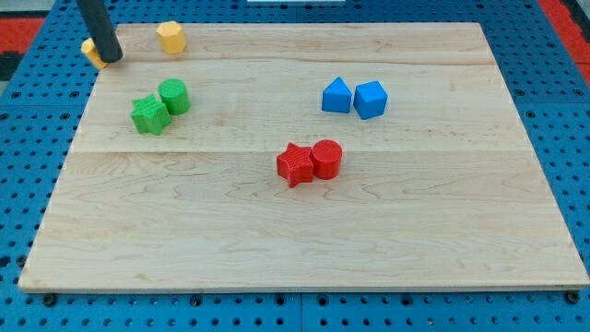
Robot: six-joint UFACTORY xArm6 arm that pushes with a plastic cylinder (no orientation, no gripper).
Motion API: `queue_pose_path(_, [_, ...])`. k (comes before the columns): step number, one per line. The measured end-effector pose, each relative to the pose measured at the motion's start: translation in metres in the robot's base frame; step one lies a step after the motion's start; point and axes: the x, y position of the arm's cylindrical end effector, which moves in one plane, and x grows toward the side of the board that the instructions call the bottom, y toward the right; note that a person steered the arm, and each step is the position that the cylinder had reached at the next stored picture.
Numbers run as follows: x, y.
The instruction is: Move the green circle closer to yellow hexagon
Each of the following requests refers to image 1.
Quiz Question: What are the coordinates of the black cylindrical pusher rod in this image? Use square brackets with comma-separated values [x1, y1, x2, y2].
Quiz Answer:
[76, 0, 124, 64]

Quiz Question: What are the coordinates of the yellow hexagon block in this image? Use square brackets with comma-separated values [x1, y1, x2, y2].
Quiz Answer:
[156, 21, 186, 54]

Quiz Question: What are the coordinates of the yellow pentagon block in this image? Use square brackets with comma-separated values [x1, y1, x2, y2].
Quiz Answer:
[80, 38, 108, 70]

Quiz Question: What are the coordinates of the green cylinder block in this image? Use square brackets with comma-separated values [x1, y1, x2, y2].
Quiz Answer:
[158, 78, 191, 115]

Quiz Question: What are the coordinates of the green star block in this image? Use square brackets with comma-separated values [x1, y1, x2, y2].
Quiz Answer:
[131, 94, 171, 136]

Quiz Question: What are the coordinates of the red star block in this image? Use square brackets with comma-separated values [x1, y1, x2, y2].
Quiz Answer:
[277, 142, 313, 188]

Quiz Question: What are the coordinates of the blue triangle block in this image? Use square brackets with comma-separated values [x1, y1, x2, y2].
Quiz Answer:
[321, 77, 352, 113]

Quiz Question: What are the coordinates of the red cylinder block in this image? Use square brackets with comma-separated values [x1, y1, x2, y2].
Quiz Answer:
[312, 139, 343, 180]

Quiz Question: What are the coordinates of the light wooden board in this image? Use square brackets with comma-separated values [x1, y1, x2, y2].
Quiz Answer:
[18, 23, 589, 293]

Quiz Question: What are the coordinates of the blue cube block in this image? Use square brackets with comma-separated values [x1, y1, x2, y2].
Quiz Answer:
[353, 81, 388, 120]

